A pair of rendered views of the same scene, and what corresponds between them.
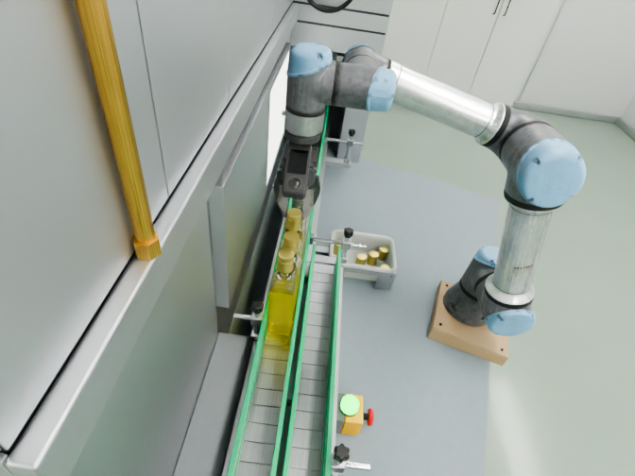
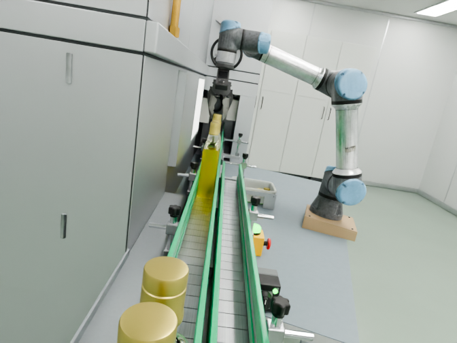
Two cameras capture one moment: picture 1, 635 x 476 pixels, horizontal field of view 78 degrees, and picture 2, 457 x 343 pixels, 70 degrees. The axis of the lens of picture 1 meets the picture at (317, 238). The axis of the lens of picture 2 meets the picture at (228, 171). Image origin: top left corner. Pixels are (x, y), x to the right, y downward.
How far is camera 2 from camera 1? 74 cm
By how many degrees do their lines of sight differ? 27
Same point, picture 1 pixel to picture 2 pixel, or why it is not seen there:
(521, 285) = (351, 161)
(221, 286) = (173, 147)
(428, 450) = (311, 266)
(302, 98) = (227, 41)
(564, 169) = (356, 77)
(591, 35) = (385, 135)
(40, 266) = not seen: outside the picture
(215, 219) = (179, 93)
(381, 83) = (264, 35)
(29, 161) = not seen: outside the picture
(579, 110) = (390, 184)
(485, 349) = (341, 229)
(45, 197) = not seen: outside the picture
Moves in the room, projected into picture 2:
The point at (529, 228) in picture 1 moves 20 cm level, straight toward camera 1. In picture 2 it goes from (347, 118) to (332, 118)
